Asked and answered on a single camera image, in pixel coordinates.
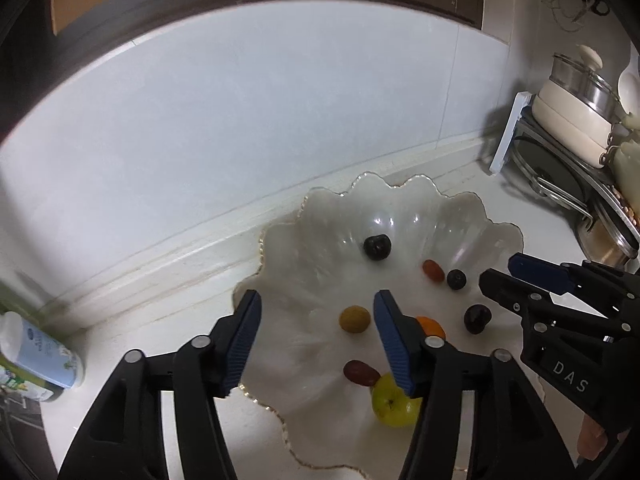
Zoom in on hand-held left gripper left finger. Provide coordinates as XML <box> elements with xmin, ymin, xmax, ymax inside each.
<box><xmin>57</xmin><ymin>289</ymin><xmax>263</xmax><ymax>480</ymax></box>

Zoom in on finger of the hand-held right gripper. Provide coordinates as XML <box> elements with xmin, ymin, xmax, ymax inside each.
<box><xmin>508</xmin><ymin>254</ymin><xmax>640</xmax><ymax>313</ymax></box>
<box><xmin>479</xmin><ymin>269</ymin><xmax>606</xmax><ymax>335</ymax></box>

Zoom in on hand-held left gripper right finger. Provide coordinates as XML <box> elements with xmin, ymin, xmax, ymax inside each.
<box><xmin>373</xmin><ymin>289</ymin><xmax>576</xmax><ymax>480</ymax></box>

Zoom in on orange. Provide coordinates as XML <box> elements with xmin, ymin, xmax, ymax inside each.
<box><xmin>416</xmin><ymin>316</ymin><xmax>447</xmax><ymax>341</ymax></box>

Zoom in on dark plum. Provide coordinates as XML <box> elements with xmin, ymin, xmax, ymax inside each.
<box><xmin>363</xmin><ymin>235</ymin><xmax>392</xmax><ymax>261</ymax></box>
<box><xmin>463</xmin><ymin>304</ymin><xmax>492</xmax><ymax>335</ymax></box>

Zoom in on dark red grape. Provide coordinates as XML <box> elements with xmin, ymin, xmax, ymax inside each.
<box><xmin>343</xmin><ymin>360</ymin><xmax>382</xmax><ymax>387</ymax></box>

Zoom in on yellow longan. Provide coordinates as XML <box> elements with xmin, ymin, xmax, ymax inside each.
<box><xmin>339</xmin><ymin>305</ymin><xmax>371</xmax><ymax>334</ymax></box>

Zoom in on green apple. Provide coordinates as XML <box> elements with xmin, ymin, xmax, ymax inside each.
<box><xmin>371</xmin><ymin>372</ymin><xmax>423</xmax><ymax>428</ymax></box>

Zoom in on white scalloped bowl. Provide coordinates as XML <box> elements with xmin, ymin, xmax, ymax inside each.
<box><xmin>232</xmin><ymin>172</ymin><xmax>548</xmax><ymax>471</ymax></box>

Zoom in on person's right hand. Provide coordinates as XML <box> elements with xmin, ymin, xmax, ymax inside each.
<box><xmin>575</xmin><ymin>412</ymin><xmax>609</xmax><ymax>461</ymax></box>

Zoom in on stainless steel pot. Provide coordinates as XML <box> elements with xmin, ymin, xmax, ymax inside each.
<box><xmin>575</xmin><ymin>200</ymin><xmax>640</xmax><ymax>268</ymax></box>

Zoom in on glass pan lid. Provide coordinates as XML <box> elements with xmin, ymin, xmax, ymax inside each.
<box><xmin>512</xmin><ymin>132</ymin><xmax>596</xmax><ymax>221</ymax></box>

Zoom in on wooden trivet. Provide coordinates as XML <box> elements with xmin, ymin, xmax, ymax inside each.
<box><xmin>617</xmin><ymin>187</ymin><xmax>640</xmax><ymax>231</ymax></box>

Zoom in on cream round lidded pot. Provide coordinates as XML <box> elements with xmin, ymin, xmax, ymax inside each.
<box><xmin>612</xmin><ymin>142</ymin><xmax>640</xmax><ymax>196</ymax></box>

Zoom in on grey countertop shelf rack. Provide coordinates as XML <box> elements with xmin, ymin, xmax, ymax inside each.
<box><xmin>489</xmin><ymin>91</ymin><xmax>640</xmax><ymax>241</ymax></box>

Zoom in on cream saucepan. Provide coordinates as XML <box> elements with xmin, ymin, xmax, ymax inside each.
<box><xmin>537</xmin><ymin>77</ymin><xmax>640</xmax><ymax>131</ymax></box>
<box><xmin>531</xmin><ymin>96</ymin><xmax>623</xmax><ymax>169</ymax></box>

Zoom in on steel steamer pot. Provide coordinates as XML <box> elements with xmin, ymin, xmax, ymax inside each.
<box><xmin>550</xmin><ymin>44</ymin><xmax>626</xmax><ymax>118</ymax></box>

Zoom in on white pump bottle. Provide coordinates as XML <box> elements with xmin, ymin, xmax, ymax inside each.
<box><xmin>0</xmin><ymin>311</ymin><xmax>83</xmax><ymax>390</ymax></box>

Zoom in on white rice spoon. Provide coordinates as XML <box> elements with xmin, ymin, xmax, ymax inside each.
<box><xmin>617</xmin><ymin>57</ymin><xmax>640</xmax><ymax>111</ymax></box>

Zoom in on green dish soap bottle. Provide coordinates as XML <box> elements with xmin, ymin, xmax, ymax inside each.
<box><xmin>0</xmin><ymin>280</ymin><xmax>66</xmax><ymax>404</ymax></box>

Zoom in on black scissors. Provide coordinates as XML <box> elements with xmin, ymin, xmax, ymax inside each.
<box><xmin>572</xmin><ymin>0</ymin><xmax>611</xmax><ymax>23</ymax></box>

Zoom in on wire whisk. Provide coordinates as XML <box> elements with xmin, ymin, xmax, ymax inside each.
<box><xmin>550</xmin><ymin>0</ymin><xmax>586</xmax><ymax>36</ymax></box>

